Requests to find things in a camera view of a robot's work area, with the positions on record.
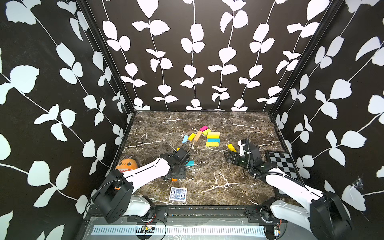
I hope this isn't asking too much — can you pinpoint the black white checkerboard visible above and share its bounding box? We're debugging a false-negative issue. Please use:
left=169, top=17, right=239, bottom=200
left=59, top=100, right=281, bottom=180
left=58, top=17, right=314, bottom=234
left=266, top=151, right=302, bottom=181

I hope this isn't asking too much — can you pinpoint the orange plush toy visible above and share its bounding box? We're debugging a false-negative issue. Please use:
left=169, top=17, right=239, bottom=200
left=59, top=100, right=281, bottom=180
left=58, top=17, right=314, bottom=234
left=115, top=159, right=138, bottom=175

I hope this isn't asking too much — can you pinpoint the amber yellow short block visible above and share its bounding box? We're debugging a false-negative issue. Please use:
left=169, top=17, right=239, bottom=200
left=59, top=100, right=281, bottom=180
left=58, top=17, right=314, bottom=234
left=188, top=133, right=196, bottom=141

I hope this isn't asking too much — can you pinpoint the amber yellow long block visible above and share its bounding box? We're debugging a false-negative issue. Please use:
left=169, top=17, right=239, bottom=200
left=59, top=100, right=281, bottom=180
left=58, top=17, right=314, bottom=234
left=207, top=135, right=220, bottom=139

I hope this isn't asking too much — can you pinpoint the magenta block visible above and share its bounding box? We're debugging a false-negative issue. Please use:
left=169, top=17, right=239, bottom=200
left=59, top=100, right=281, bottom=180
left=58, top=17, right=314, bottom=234
left=200, top=126, right=208, bottom=132

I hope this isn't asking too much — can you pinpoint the teal block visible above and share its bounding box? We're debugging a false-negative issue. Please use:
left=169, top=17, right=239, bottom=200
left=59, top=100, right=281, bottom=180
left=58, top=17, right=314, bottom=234
left=186, top=161, right=195, bottom=167

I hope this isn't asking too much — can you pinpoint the cyan long block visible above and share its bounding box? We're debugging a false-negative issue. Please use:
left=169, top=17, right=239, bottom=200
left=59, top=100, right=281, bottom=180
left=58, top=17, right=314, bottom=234
left=207, top=139, right=221, bottom=143

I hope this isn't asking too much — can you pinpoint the yellow flat plank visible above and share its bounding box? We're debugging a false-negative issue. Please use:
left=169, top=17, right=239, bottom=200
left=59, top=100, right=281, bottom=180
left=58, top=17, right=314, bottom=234
left=227, top=144, right=237, bottom=153

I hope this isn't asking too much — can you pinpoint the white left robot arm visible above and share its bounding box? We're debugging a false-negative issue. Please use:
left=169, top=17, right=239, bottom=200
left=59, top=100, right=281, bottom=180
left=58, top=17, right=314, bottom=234
left=91, top=148, right=190, bottom=224

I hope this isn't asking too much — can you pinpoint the yellow-green long block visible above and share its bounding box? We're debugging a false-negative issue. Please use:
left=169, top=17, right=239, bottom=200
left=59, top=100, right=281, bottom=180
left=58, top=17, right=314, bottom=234
left=206, top=142, right=219, bottom=147

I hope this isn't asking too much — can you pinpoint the blue playing card box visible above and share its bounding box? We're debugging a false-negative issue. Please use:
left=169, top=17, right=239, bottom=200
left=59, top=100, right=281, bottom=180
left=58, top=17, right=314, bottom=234
left=169, top=187, right=188, bottom=202

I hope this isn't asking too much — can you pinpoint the natural wood short block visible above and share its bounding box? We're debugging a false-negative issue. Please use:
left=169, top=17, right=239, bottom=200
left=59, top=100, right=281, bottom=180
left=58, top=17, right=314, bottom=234
left=194, top=131, right=202, bottom=142

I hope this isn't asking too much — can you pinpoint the light blue block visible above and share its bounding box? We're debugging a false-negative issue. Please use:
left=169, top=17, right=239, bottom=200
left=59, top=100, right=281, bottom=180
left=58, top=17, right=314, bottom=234
left=182, top=135, right=189, bottom=144

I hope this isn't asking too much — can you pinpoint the black metal base rail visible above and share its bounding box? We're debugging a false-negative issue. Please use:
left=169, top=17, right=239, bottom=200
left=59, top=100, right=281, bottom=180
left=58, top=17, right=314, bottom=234
left=86, top=204, right=328, bottom=229

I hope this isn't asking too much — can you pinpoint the lime green short block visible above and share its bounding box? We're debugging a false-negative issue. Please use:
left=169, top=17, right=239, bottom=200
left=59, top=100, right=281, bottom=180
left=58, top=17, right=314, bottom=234
left=203, top=129, right=211, bottom=136

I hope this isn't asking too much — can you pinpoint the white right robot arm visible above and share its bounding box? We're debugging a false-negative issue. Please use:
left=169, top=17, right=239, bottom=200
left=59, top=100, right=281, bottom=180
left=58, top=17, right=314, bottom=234
left=224, top=139, right=354, bottom=240

